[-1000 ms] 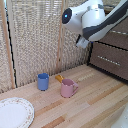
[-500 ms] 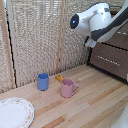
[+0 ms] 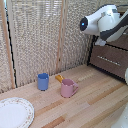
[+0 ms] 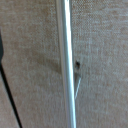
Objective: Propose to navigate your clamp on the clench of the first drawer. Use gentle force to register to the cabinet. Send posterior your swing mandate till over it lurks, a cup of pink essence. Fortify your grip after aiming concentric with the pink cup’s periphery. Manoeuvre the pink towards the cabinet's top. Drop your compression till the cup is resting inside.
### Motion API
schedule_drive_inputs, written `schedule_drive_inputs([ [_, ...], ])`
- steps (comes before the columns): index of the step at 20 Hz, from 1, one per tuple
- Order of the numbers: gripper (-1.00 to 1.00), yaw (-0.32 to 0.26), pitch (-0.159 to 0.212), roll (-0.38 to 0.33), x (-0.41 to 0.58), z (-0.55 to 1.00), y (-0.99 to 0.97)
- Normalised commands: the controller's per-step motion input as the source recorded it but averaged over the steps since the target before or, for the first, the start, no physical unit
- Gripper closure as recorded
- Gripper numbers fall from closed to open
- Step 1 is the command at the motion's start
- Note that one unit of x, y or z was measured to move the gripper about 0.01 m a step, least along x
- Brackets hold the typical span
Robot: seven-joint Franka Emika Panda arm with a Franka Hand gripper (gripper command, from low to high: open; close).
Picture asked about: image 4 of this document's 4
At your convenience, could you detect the silver metal drawer handle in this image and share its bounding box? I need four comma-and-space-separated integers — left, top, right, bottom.
54, 0, 83, 128

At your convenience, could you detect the brown textured drawer front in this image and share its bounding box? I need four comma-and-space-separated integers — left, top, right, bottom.
0, 0, 128, 128

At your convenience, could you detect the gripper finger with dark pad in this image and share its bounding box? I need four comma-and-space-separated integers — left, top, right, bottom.
0, 29, 5, 68

